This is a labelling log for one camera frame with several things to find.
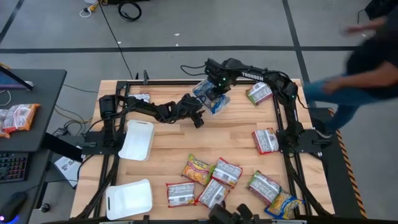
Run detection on computer monitor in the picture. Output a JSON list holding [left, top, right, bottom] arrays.
[[0, 63, 34, 91]]

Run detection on red ramen noodle pack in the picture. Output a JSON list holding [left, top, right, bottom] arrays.
[[211, 157, 243, 189], [251, 127, 280, 156], [195, 178, 231, 210], [165, 181, 197, 208]]

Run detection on white and yellow cable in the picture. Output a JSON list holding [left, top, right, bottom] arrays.
[[79, 0, 108, 18]]

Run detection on blue ramen noodle pack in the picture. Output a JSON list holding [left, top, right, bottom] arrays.
[[129, 93, 151, 103], [192, 79, 211, 100], [208, 95, 231, 115], [264, 190, 305, 220]]

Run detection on green ramen noodle pack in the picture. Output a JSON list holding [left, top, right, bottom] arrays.
[[245, 82, 274, 106], [247, 170, 283, 206]]

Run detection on black side desk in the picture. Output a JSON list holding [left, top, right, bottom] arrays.
[[0, 68, 83, 224]]

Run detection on white printed paper sheet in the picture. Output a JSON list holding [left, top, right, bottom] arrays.
[[53, 155, 82, 190]]

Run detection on orange ramen noodle pack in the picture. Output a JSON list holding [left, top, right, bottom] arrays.
[[2, 103, 41, 134], [0, 108, 11, 139]]

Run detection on person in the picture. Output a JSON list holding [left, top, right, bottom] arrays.
[[303, 14, 398, 139]]

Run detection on yellow floor cable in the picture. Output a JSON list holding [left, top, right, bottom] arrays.
[[54, 104, 94, 125]]

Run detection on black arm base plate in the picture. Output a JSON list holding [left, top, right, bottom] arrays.
[[81, 130, 127, 156], [276, 128, 333, 154]]

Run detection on white plastic bin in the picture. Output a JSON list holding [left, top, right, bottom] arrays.
[[105, 179, 154, 221], [118, 119, 155, 162], [192, 78, 231, 116]]

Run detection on black equipment box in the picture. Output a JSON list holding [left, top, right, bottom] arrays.
[[364, 0, 398, 20]]

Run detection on black computer mouse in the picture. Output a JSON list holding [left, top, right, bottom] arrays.
[[0, 191, 27, 223]]

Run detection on black backlit keyboard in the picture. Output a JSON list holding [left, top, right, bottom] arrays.
[[0, 151, 29, 184]]

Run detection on coiled black cable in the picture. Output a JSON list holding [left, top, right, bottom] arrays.
[[117, 1, 143, 22]]

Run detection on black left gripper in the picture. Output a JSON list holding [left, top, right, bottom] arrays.
[[178, 93, 206, 129]]

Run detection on black power strip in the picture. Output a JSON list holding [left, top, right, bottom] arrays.
[[52, 127, 71, 138]]

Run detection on white desk cable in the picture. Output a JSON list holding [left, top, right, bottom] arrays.
[[0, 89, 12, 107]]

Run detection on yellow ramen noodle pack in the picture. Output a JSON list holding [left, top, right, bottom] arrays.
[[181, 154, 216, 187]]

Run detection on black hazard-striped floor platform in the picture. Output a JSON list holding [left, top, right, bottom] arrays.
[[309, 107, 368, 219]]

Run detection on black aluminium table frame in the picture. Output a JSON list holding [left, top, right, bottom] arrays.
[[73, 78, 335, 224]]

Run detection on long black floor cable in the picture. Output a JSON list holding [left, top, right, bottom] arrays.
[[98, 0, 134, 80]]

